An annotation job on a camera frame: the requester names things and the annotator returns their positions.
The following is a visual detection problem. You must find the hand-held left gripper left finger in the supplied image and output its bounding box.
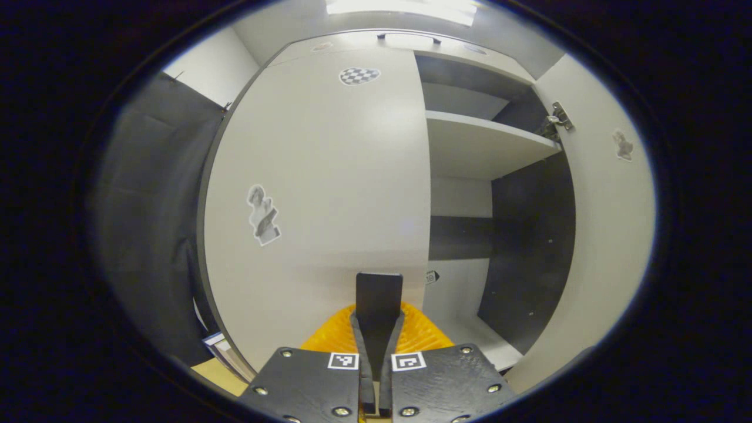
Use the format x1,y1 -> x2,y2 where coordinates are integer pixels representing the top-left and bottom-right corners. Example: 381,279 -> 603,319
238,303 -> 377,423

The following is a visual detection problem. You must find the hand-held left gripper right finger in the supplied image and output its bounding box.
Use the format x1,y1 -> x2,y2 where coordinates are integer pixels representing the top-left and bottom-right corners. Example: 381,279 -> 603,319
379,301 -> 518,423

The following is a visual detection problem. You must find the white double-door shoe cabinet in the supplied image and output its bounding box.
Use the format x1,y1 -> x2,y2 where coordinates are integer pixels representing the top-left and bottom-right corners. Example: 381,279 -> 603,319
197,29 -> 579,374

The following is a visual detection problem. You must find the metal door hinge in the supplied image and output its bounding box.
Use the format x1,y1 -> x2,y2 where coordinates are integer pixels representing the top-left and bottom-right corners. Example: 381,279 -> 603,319
546,101 -> 575,133

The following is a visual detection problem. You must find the white book with dark picture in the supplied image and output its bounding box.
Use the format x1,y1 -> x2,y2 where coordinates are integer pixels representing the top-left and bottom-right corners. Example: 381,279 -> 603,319
202,331 -> 257,384

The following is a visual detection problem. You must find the black backdrop cloth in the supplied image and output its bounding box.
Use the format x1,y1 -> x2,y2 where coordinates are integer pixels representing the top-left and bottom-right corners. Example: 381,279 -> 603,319
88,70 -> 227,368

